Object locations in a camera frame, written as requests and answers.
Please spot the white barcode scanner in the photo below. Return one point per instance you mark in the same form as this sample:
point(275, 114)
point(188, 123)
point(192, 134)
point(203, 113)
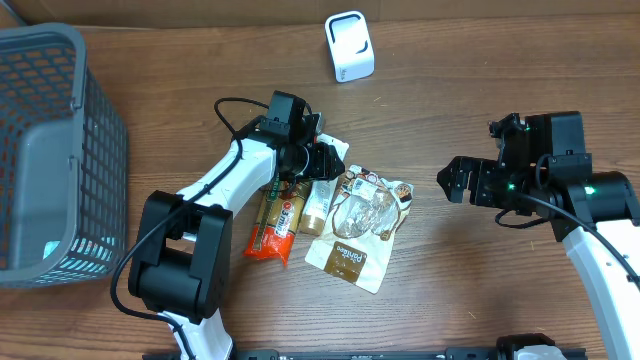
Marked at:
point(350, 46)

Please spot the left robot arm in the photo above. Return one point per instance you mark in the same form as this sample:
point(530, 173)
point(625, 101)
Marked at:
point(180, 261)

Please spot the grey plastic mesh basket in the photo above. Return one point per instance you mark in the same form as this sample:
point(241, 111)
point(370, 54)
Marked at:
point(64, 162)

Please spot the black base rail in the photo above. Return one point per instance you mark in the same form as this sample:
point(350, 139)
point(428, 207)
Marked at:
point(454, 353)

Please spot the red orange spaghetti pack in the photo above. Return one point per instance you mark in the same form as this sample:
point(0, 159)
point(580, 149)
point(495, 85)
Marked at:
point(278, 220)

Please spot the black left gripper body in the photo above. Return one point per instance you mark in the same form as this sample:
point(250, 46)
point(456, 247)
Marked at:
point(315, 163)

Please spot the teal tissue wipes pack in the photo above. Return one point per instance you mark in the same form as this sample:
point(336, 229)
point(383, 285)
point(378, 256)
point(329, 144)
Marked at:
point(49, 248)

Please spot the beige bread snack bag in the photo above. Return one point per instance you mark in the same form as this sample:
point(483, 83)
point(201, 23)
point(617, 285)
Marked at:
point(358, 236)

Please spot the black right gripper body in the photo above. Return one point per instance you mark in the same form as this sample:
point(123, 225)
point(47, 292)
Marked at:
point(495, 187)

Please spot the white cream tube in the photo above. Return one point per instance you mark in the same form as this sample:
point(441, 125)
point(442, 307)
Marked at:
point(317, 206)

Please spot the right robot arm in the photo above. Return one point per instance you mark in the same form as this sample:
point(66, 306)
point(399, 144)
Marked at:
point(544, 172)

